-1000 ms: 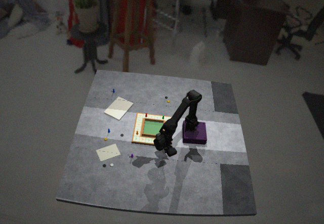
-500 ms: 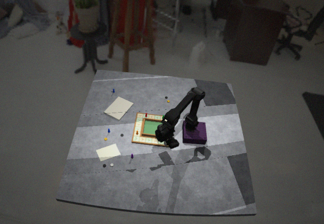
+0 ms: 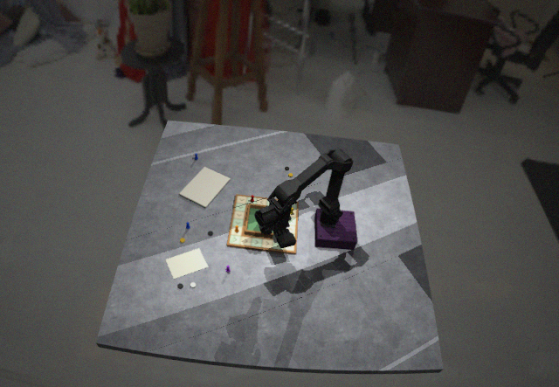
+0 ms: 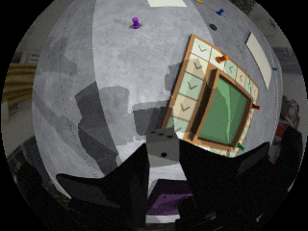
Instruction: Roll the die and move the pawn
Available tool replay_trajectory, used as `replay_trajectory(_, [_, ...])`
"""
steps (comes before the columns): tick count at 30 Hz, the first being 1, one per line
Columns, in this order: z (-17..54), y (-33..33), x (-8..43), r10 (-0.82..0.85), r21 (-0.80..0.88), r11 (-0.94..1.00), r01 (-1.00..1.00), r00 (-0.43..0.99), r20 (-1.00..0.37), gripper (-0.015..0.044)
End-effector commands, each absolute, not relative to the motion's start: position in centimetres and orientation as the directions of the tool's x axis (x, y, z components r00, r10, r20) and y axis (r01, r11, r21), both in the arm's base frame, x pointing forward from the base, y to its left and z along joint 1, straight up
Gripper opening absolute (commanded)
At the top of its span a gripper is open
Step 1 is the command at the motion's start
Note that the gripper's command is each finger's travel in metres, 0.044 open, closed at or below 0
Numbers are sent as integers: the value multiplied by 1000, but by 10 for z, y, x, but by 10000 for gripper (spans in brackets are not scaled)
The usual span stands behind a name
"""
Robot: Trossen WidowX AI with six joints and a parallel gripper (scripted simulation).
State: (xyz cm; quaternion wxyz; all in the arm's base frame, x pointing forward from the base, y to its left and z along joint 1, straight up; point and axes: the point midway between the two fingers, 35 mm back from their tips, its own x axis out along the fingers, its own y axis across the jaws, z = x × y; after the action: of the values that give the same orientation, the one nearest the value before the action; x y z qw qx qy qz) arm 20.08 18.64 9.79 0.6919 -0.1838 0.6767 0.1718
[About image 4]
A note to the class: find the grey die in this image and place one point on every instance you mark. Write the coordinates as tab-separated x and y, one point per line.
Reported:
162	147

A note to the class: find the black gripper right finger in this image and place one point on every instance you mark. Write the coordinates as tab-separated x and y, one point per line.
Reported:
211	176

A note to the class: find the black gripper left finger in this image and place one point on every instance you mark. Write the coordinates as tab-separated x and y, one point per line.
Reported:
124	189

